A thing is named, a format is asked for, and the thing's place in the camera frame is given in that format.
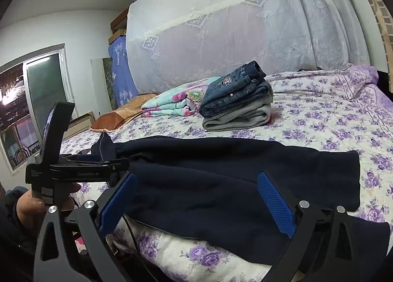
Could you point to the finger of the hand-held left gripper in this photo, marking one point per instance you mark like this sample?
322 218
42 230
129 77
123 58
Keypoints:
83 156
118 165

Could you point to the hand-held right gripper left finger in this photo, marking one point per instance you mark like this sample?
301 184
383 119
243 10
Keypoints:
118 202

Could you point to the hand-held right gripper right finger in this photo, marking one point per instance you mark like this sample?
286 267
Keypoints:
276 205

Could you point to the navy blue pants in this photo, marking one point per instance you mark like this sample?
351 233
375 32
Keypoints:
199 177

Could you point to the person's left forearm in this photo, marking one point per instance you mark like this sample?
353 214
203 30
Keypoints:
10 239

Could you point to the folded grey pants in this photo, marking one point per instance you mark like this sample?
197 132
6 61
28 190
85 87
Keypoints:
236 119

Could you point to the person's left hand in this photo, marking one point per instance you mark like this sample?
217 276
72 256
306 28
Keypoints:
27 211

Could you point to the orange pillow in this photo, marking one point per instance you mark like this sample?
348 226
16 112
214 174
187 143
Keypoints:
116 116

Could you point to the window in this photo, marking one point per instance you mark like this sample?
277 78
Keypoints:
46 85

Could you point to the green picture panel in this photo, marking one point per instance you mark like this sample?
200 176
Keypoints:
110 82

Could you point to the folded teal floral blanket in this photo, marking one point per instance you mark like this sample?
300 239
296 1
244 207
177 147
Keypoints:
172 101

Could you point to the folded blue jeans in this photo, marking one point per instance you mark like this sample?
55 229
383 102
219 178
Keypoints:
233 91

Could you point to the white pillow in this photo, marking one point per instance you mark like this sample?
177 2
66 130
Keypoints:
337 82

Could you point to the brown box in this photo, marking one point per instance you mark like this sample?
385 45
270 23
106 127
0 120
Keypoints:
119 24

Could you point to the white lace cover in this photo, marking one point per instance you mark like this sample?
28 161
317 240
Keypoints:
230 24

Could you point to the beige checkered cloth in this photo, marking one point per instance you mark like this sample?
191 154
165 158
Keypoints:
380 18

